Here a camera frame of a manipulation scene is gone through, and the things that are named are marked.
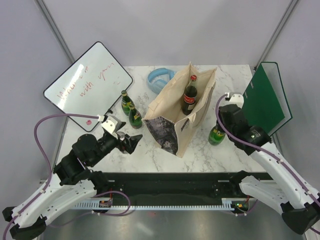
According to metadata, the cream canvas Monet tote bag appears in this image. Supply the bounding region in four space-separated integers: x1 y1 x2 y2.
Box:
142 63 217 158

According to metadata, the Coca-Cola glass bottle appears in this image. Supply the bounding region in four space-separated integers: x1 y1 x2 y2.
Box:
182 74 198 116

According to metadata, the green perrier bottle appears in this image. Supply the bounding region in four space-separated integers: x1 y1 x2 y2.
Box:
208 124 226 146
128 103 143 129
121 90 134 116

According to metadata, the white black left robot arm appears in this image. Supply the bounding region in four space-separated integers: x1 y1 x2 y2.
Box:
2 132 143 240

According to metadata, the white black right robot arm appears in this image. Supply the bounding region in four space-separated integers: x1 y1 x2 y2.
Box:
215 104 320 235

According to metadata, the black Schweppes drink can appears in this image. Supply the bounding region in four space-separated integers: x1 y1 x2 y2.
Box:
116 131 126 153

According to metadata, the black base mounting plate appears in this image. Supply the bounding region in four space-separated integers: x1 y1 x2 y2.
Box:
94 170 288 208

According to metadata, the white dry-erase board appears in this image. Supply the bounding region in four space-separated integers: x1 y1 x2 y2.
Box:
43 41 133 133

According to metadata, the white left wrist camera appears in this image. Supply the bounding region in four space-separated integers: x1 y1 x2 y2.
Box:
97 115 126 137

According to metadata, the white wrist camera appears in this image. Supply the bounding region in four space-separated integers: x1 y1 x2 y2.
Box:
97 115 126 137
224 92 244 109

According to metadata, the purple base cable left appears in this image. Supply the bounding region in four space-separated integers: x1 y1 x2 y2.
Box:
44 190 133 229

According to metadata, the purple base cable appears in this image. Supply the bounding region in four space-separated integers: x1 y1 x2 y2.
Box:
224 193 259 217
44 190 133 229

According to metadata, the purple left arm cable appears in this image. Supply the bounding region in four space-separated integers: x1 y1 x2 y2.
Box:
4 113 101 238

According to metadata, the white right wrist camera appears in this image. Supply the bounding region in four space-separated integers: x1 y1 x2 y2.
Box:
224 92 244 109

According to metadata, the light blue slotted cable duct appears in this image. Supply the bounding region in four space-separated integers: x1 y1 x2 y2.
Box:
71 198 235 211

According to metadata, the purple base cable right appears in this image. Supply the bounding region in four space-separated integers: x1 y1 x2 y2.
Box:
224 193 259 217

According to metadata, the green ring binder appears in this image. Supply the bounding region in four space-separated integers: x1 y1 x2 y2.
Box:
242 61 293 136

